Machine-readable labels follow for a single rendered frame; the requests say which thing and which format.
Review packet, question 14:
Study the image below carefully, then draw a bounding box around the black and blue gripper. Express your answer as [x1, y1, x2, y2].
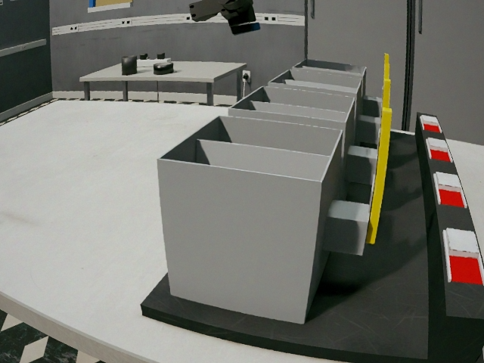
[228, 0, 260, 36]

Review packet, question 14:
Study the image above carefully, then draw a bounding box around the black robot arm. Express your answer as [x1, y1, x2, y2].
[189, 0, 245, 22]

